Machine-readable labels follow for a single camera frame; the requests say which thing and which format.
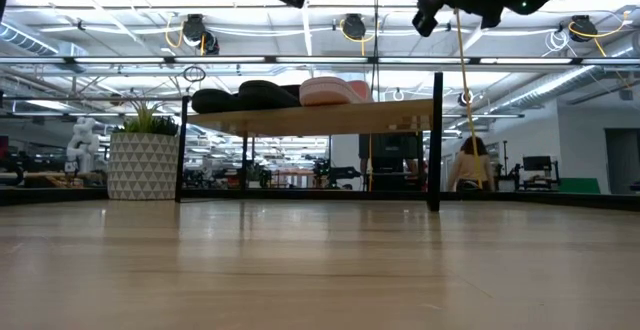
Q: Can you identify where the pink slide sandal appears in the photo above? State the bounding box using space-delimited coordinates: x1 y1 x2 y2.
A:
298 76 374 107

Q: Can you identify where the black slide sandal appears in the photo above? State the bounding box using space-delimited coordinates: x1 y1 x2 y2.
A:
191 88 246 115
237 79 304 110

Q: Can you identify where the wooden shelf with black frame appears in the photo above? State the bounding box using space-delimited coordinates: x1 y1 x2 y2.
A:
174 72 445 213

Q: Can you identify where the person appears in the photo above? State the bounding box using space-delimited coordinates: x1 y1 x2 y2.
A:
446 136 496 193

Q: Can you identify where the long ceiling light bar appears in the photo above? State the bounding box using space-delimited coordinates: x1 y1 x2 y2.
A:
0 55 640 67

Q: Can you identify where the black monitor on stand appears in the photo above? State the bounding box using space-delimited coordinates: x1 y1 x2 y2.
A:
522 155 561 191

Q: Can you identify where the green plant in patterned pot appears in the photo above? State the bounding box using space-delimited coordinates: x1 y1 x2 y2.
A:
107 97 181 201

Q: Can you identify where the white robot figure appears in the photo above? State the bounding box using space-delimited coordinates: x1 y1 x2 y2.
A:
64 116 101 176

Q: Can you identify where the black yellow cable reel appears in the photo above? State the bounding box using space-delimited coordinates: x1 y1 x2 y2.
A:
180 13 221 56
341 13 369 41
568 14 600 44

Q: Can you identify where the yellow hanging cable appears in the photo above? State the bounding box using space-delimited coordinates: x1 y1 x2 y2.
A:
452 8 484 191

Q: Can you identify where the silver ventilation duct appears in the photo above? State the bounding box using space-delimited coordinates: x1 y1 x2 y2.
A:
492 62 640 116

